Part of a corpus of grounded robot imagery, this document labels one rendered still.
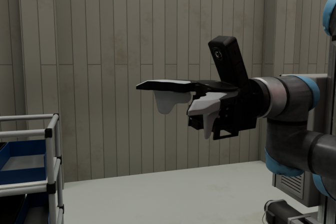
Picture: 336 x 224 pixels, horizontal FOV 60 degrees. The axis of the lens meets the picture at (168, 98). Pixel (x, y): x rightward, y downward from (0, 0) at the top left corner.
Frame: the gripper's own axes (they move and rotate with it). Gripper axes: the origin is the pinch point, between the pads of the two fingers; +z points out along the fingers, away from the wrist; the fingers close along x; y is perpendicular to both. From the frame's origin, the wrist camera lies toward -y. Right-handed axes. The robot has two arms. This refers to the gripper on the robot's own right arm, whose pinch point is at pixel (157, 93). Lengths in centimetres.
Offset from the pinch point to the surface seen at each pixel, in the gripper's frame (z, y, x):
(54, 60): -32, 30, 256
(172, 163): -157, 148, 225
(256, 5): -259, -40, 225
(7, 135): 16, 38, 91
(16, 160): 12, 61, 115
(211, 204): -143, 144, 138
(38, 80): -18, 49, 257
